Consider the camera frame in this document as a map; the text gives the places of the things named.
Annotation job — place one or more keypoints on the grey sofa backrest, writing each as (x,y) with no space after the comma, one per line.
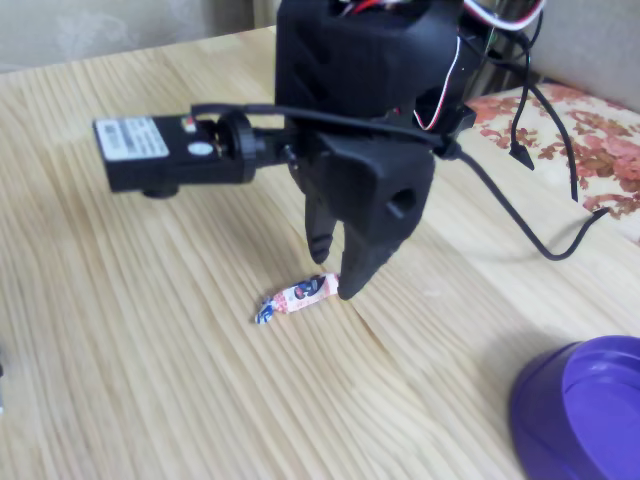
(590,45)

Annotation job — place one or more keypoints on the black wrist camera, white label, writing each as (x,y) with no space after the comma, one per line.
(165,160)

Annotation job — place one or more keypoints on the purple plastic bowl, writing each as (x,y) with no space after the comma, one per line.
(590,425)

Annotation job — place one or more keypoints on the floral patterned cloth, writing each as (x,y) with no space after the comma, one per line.
(600,145)

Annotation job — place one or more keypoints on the candy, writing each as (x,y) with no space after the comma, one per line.
(305,295)

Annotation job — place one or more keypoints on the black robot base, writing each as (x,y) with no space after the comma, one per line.
(465,120)

